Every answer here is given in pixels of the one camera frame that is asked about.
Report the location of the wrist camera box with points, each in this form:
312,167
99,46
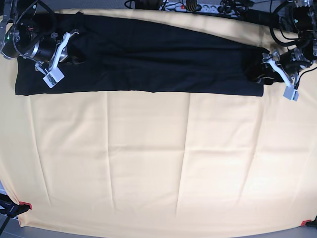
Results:
291,93
53,77

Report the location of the left red black clamp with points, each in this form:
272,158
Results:
9,208

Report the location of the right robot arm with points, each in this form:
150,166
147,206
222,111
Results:
29,30

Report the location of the yellow table cloth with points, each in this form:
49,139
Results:
160,165

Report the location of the red black clamp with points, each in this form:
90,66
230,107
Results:
310,223
9,208

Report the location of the black box on floor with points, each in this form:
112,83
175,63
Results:
261,18

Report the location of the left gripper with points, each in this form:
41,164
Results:
277,68

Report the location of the dark navy T-shirt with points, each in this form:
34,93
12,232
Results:
135,55

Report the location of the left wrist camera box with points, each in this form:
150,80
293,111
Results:
291,93

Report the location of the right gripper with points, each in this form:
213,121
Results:
47,51

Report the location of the white power strip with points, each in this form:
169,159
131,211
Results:
192,6

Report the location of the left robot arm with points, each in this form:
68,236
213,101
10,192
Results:
304,20

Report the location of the right red black clamp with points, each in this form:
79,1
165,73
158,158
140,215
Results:
310,223

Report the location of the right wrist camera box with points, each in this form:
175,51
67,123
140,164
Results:
53,77

